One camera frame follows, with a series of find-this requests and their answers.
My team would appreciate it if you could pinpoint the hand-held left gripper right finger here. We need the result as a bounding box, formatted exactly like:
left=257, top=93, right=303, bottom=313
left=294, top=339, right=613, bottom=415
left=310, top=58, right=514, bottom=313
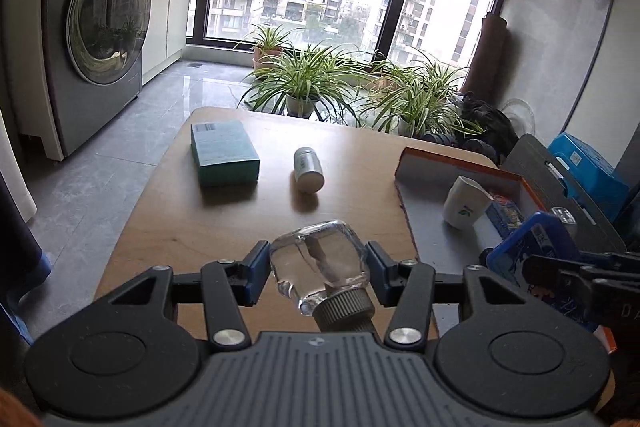
left=365, top=241, right=545, bottom=353

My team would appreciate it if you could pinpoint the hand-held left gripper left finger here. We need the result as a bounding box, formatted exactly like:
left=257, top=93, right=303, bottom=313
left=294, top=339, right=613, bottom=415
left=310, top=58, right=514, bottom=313
left=95, top=239, right=272, bottom=353

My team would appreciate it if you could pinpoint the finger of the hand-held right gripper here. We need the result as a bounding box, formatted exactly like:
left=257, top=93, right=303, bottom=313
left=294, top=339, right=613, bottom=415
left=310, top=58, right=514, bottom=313
left=522, top=254, right=597, bottom=303
left=579, top=250, right=640, bottom=276

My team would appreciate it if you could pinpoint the blue box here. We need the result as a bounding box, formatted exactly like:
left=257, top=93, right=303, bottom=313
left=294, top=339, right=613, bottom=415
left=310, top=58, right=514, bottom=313
left=486, top=212, right=601, bottom=333

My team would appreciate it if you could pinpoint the clear glass bottle grey cap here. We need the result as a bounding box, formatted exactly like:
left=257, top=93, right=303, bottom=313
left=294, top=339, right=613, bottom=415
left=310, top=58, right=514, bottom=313
left=270, top=219, right=376, bottom=333

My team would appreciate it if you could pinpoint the orange-edged cardboard box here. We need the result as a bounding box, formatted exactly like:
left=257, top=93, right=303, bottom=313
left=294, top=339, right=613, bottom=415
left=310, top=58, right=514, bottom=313
left=395, top=134, right=628, bottom=353

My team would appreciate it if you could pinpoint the colourful snack packet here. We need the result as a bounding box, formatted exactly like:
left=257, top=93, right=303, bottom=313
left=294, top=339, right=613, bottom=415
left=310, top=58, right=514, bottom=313
left=484, top=194, right=527, bottom=239

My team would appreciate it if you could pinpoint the blue plastic crate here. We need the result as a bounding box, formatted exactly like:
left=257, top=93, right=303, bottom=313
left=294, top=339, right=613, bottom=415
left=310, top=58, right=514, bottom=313
left=547, top=132, right=631, bottom=223

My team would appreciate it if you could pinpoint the white cup green leaf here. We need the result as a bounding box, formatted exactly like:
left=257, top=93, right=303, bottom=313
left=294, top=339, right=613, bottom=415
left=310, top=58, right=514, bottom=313
left=443, top=176, right=495, bottom=231

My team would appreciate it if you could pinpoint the white capped pill bottle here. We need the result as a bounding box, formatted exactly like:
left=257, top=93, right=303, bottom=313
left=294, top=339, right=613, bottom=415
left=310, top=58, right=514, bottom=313
left=293, top=147, right=325, bottom=194

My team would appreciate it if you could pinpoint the teal cardboard box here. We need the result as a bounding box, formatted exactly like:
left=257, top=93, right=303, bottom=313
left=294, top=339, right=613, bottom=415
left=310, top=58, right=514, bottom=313
left=190, top=121, right=261, bottom=186

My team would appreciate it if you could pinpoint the white fan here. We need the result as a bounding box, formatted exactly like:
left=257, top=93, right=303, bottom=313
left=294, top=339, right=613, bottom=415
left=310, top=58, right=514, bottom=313
left=501, top=98, right=536, bottom=135

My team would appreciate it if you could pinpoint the black bag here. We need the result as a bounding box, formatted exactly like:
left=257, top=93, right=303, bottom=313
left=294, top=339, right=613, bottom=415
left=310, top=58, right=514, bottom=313
left=452, top=92, right=521, bottom=158

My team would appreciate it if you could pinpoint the large spider plant white pot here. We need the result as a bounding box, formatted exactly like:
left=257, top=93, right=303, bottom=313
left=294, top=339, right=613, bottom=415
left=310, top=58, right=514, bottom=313
left=239, top=44, right=372, bottom=124

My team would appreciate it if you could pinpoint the small spider plant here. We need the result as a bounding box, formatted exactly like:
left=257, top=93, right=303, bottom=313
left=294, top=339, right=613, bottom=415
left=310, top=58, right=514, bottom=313
left=367, top=52, right=422, bottom=92

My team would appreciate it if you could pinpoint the spider plant terracotta pot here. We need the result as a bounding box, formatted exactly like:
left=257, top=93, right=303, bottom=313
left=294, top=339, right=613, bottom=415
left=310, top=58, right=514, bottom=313
left=235, top=24, right=302, bottom=72

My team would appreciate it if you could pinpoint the silver front-load washing machine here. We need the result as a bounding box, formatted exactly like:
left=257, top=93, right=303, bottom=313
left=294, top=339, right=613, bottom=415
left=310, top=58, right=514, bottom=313
left=42, top=0, right=153, bottom=158

